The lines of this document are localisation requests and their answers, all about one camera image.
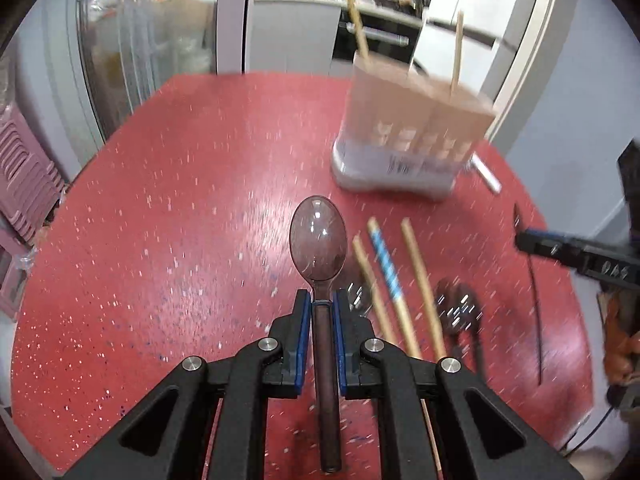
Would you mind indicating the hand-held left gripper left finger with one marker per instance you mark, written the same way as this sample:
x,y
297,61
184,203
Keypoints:
x,y
300,342

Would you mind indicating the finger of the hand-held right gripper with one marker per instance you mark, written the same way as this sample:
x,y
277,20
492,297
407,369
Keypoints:
x,y
545,246

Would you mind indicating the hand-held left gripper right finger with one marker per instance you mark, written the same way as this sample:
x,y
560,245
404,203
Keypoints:
x,y
341,342

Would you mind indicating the blue patterned wooden chopstick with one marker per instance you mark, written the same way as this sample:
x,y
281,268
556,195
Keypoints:
x,y
387,265

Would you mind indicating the brown translucent plastic spoon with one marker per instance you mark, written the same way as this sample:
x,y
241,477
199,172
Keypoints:
x,y
317,240

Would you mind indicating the plain wooden chopstick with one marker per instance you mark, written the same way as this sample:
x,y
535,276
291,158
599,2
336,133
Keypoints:
x,y
420,270
457,50
370,280
356,20

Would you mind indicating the tan cutlery holder box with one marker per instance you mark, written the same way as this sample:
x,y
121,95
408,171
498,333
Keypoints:
x,y
400,125

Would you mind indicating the person's right hand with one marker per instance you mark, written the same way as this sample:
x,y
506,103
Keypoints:
x,y
620,345

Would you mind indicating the black chopstick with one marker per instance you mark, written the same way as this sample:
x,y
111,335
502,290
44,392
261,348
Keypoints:
x,y
535,300

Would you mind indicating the black oven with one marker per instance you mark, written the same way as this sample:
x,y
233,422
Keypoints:
x,y
385,40

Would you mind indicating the stack of pink stools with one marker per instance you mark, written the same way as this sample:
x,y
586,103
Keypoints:
x,y
25,175

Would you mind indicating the kitchen counter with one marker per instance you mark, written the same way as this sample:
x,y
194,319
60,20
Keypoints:
x,y
300,2

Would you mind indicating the glass cabinet door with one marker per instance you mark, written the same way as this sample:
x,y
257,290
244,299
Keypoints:
x,y
150,35

